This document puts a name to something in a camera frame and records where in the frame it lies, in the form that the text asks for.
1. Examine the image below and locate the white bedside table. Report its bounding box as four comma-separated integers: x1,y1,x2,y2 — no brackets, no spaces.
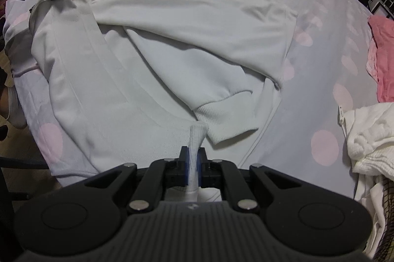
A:
368,0,394,18

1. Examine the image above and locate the white sweatshirt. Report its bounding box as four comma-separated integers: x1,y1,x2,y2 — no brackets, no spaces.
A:
29,0,299,202

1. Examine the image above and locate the striped cloth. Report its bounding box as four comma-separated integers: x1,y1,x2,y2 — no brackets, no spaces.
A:
371,177,394,262

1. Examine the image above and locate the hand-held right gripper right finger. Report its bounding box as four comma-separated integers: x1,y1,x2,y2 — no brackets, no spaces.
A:
197,146,324,215

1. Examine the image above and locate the light pink pillow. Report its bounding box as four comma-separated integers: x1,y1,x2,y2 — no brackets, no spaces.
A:
366,41,380,81

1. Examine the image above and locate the white sock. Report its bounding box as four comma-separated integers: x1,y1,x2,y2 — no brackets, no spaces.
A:
6,86,29,130

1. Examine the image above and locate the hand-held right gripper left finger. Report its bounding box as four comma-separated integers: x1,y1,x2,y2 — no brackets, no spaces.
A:
63,145,190,215

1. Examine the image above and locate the cream white garment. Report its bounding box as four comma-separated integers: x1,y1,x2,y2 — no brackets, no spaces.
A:
352,157,394,262

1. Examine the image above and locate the white waffle cloth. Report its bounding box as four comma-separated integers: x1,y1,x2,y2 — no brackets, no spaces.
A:
338,102,394,179

